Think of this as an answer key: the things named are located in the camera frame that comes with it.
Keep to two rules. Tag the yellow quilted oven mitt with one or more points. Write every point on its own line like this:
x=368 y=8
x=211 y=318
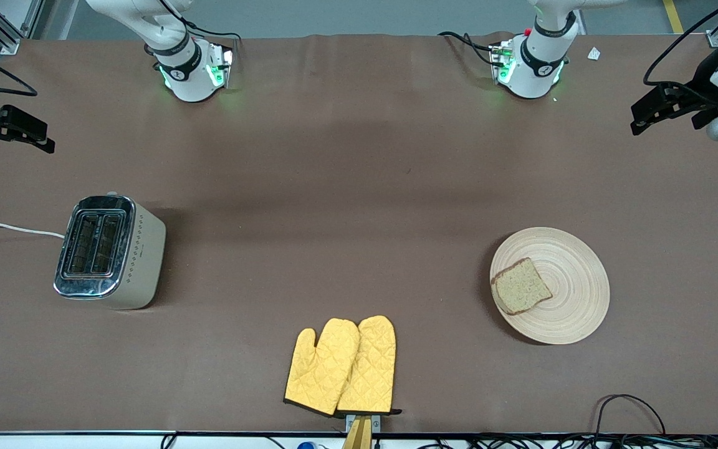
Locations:
x=371 y=368
x=318 y=371

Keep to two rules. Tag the round wooden plate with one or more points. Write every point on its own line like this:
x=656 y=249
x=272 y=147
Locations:
x=574 y=305

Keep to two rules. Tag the brown toast slice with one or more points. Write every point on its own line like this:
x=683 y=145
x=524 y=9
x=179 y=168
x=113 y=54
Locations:
x=521 y=287

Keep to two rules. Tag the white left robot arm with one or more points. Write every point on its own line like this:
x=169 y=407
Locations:
x=536 y=75

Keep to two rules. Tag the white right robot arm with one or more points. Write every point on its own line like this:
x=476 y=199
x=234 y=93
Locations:
x=191 y=81

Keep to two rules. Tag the white paper scrap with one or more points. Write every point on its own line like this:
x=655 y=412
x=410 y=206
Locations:
x=594 y=53

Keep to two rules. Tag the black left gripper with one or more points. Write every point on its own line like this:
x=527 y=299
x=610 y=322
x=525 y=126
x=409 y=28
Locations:
x=703 y=78

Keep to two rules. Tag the grey metal bracket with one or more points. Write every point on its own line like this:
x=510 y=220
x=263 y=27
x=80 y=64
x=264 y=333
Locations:
x=375 y=422

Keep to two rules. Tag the beige chrome toaster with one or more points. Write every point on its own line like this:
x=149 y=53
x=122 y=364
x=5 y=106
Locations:
x=141 y=262

